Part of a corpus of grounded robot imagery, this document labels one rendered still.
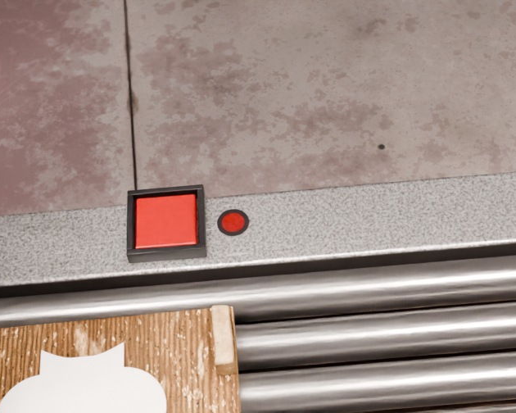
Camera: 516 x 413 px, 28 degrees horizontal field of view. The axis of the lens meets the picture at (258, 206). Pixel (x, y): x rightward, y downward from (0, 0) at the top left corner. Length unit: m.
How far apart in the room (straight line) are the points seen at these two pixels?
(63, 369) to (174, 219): 0.19
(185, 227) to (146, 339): 0.13
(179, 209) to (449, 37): 1.51
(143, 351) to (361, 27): 1.62
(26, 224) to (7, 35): 1.54
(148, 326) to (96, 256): 0.11
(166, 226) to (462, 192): 0.29
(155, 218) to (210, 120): 1.28
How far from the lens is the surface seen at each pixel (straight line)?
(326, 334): 0.94
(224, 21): 2.48
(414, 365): 0.93
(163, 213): 1.01
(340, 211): 1.02
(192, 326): 0.94
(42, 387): 0.93
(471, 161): 2.22
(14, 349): 0.96
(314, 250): 0.99
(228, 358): 0.89
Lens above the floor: 1.76
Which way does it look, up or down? 55 degrees down
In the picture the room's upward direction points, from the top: 6 degrees counter-clockwise
